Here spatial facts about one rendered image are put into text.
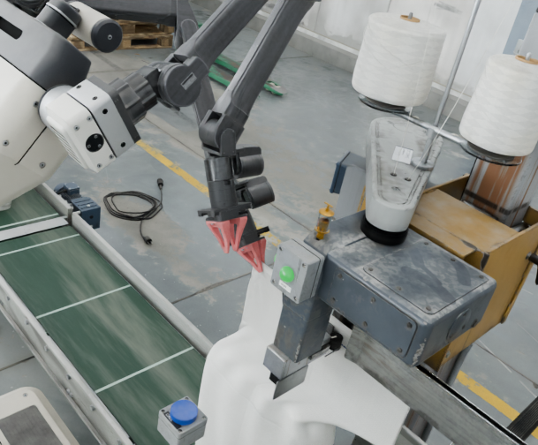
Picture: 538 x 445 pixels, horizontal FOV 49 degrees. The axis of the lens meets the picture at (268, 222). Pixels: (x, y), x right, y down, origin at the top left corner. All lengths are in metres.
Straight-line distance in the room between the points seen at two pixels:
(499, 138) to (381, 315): 0.39
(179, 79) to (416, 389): 0.76
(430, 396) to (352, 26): 6.57
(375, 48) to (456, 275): 0.48
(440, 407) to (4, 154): 0.95
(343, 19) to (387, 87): 6.40
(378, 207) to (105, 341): 1.35
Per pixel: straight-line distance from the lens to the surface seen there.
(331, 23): 7.76
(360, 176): 1.48
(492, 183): 1.42
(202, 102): 1.52
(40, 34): 1.25
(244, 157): 1.27
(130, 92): 1.11
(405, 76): 1.26
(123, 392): 2.06
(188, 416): 1.38
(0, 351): 2.77
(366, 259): 1.08
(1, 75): 1.27
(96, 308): 2.36
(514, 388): 3.20
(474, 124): 1.17
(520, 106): 1.15
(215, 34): 1.19
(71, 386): 2.15
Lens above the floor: 1.89
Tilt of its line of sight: 30 degrees down
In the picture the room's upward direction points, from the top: 12 degrees clockwise
